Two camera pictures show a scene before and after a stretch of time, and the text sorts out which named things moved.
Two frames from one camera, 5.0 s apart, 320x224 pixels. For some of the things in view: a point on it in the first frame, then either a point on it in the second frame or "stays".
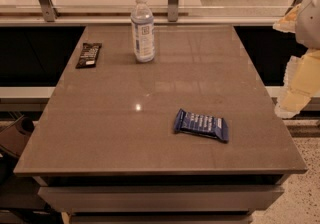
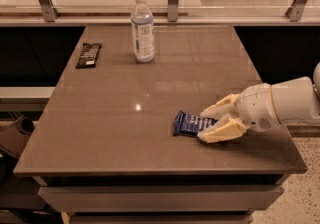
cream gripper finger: [301, 83] to [226, 129]
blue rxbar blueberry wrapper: [214, 127] stays
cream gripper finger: [287, 23] to [220, 108]
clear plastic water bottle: [143, 28] stays
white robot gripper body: [309, 24] to [255, 108]
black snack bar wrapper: [89, 55] stays
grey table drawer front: [94, 199] stays
